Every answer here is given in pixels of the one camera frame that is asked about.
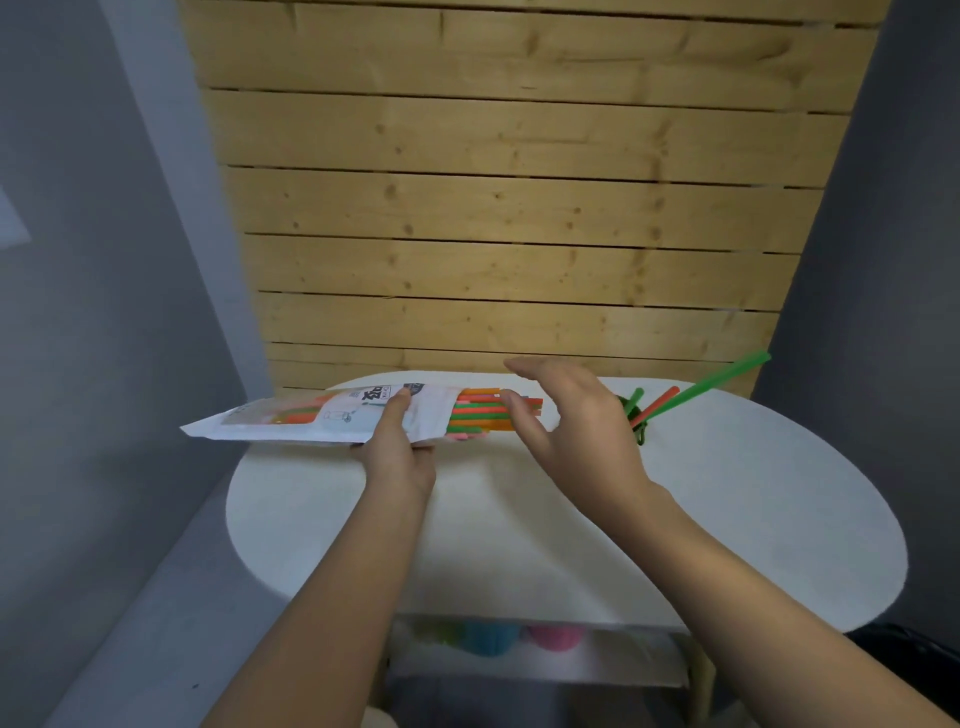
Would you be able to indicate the wooden table leg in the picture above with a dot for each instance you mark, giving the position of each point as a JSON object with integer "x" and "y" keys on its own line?
{"x": 700, "y": 682}

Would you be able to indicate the dark green cup with charms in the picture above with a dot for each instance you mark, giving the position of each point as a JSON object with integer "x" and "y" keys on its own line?
{"x": 640, "y": 435}

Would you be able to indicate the person's left forearm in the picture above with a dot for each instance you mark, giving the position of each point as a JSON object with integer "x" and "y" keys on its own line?
{"x": 337, "y": 615}

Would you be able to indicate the person's right hand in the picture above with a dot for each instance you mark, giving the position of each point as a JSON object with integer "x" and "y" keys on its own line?
{"x": 592, "y": 450}

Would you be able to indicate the person's left hand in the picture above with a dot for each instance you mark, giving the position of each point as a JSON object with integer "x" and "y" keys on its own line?
{"x": 397, "y": 465}

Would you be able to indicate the orange straw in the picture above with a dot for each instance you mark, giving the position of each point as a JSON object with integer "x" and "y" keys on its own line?
{"x": 660, "y": 405}

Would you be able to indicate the green plastic container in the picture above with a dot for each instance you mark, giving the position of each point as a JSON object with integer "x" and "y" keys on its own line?
{"x": 436, "y": 632}

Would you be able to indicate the pink plastic container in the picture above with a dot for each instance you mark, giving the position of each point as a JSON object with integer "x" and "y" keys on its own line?
{"x": 555, "y": 639}

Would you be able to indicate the black trash bin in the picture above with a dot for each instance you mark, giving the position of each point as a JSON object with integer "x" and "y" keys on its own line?
{"x": 915, "y": 660}

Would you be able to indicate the blue plastic container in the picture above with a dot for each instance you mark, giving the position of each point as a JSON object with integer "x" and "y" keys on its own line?
{"x": 489, "y": 639}

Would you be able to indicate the long green straw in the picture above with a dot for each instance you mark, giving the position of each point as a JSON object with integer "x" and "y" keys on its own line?
{"x": 712, "y": 384}

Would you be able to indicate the white plastic straw packet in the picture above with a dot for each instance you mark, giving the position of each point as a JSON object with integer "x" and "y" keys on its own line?
{"x": 337, "y": 433}

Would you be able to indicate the person's right forearm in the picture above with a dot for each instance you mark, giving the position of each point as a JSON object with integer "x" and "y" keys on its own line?
{"x": 750, "y": 615}

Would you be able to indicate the wooden plank panel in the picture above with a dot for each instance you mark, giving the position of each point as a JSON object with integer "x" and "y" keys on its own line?
{"x": 525, "y": 187}

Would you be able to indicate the bundle of colourful straws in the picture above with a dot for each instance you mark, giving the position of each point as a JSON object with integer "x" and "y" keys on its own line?
{"x": 480, "y": 411}

